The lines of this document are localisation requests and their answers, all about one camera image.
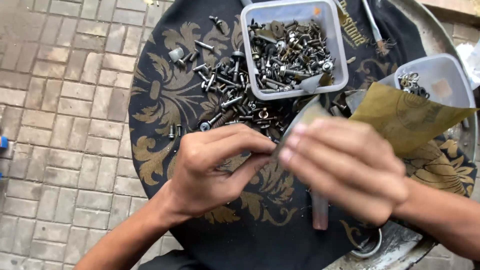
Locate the person's right hand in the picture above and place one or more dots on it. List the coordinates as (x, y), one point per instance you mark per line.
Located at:
(352, 176)

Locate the person's left hand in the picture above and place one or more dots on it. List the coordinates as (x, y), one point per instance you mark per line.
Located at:
(198, 168)

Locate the person's right fingers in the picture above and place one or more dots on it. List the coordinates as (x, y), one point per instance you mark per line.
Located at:
(300, 144)

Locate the yellow-backed sandpaper sheet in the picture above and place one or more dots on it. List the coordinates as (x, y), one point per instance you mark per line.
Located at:
(405, 120)

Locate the small sandpaper piece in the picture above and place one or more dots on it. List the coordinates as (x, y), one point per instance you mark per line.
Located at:
(311, 83)

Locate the pinkish plastic tube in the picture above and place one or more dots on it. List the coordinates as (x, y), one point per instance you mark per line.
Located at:
(320, 212)

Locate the pile of loose bolts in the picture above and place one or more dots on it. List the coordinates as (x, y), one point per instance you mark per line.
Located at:
(232, 97)

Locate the heap of screws in container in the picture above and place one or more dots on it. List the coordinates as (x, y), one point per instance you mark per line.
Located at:
(288, 56)

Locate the small brass metal piece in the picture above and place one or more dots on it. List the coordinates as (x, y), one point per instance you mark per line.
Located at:
(351, 59)

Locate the short dark bolt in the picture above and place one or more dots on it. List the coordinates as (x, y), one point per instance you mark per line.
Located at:
(179, 130)

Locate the square white plastic container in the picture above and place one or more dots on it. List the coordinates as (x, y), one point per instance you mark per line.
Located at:
(332, 26)

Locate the round metal lid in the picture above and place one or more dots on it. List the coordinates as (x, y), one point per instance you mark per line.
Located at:
(369, 245)

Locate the bunch of metal washers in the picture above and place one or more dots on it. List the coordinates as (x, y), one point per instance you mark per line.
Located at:
(410, 84)

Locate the short silver bolt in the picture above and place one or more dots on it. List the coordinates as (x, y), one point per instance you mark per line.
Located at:
(171, 132)

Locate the long silver bolt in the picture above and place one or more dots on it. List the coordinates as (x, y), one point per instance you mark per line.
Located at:
(204, 45)

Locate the black cloth with gold print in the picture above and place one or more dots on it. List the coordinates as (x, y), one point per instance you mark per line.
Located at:
(168, 93)

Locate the paint brush with frayed bristles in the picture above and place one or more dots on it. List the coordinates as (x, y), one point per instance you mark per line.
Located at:
(371, 22)

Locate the small grey metal block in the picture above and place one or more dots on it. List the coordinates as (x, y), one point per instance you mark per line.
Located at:
(176, 54)

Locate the clear plastic container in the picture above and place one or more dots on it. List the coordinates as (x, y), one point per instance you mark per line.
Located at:
(446, 71)

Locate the round metal tray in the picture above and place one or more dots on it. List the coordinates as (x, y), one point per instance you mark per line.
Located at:
(431, 33)

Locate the person's black trousers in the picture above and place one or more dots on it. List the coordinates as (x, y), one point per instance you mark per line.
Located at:
(168, 261)

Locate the white plastic bag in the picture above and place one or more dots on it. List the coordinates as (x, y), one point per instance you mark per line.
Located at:
(470, 60)

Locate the blue object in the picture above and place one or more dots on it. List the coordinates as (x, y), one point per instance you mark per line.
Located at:
(3, 142)

